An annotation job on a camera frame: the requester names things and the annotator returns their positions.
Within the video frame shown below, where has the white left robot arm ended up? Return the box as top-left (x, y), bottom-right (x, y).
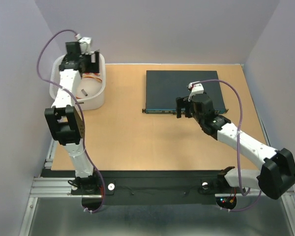
top-left (44, 41), bottom-right (101, 195)

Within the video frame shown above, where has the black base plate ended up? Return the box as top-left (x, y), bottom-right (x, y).
top-left (39, 169), bottom-right (283, 206)

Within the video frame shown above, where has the white plastic basket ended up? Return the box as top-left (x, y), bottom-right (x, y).
top-left (51, 54), bottom-right (106, 111)

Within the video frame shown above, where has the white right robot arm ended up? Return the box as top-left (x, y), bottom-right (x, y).
top-left (176, 93), bottom-right (295, 200)

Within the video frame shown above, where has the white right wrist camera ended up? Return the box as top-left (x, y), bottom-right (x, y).
top-left (188, 81), bottom-right (204, 102)

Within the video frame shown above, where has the dark blue network switch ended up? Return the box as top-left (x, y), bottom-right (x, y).
top-left (142, 70), bottom-right (218, 114)

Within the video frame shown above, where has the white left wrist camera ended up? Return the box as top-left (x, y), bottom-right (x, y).
top-left (75, 34), bottom-right (92, 54)

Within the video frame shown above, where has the aluminium frame rail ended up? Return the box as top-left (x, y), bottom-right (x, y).
top-left (29, 176), bottom-right (295, 197)

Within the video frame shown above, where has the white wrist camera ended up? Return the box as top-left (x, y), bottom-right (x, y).
top-left (188, 81), bottom-right (204, 102)
top-left (75, 34), bottom-right (92, 54)

